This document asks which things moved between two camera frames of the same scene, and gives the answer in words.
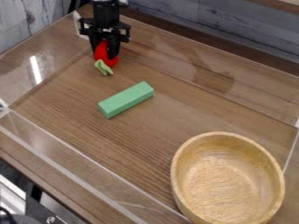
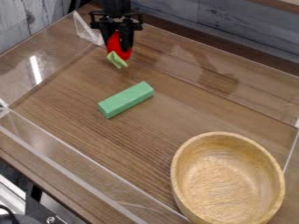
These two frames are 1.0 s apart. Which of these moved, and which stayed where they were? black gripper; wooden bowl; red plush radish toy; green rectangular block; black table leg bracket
Moved: black gripper; red plush radish toy
Stayed: wooden bowl; black table leg bracket; green rectangular block
